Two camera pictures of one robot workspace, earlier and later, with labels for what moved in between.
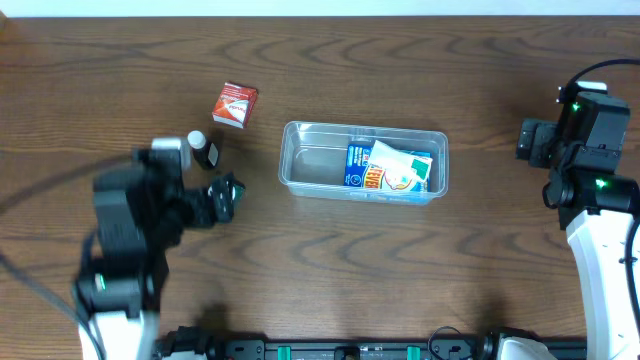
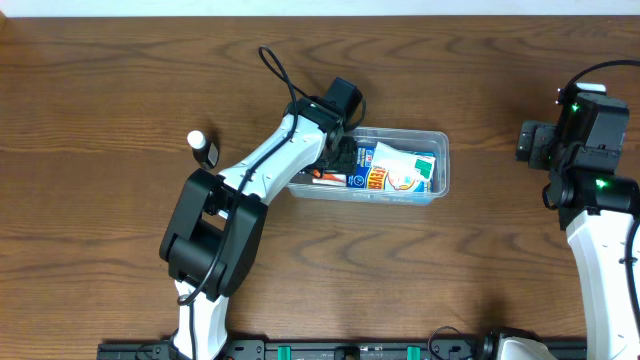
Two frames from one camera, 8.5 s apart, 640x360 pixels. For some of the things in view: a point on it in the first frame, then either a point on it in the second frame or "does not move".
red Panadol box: x=235 y=105 to x=331 y=179
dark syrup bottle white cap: x=205 y=151 does not move
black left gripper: x=205 y=213 to x=350 y=162
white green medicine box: x=402 y=171 does not move
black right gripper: x=542 y=134 does not move
